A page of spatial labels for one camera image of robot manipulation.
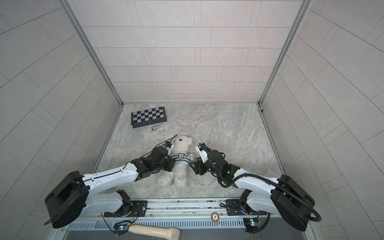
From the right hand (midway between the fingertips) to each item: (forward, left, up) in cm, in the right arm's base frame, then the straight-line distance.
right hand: (192, 165), depth 79 cm
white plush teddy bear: (-5, +7, +2) cm, 8 cm away
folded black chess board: (+37, +29, 0) cm, 47 cm away
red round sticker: (-23, -10, -7) cm, 26 cm away
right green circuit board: (-27, -26, -8) cm, 38 cm away
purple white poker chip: (+33, +15, -6) cm, 37 cm away
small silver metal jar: (+29, +24, -3) cm, 38 cm away
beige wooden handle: (-28, +9, -2) cm, 29 cm away
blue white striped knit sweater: (+3, +6, +2) cm, 7 cm away
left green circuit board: (-24, +32, -4) cm, 41 cm away
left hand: (+4, +7, -3) cm, 9 cm away
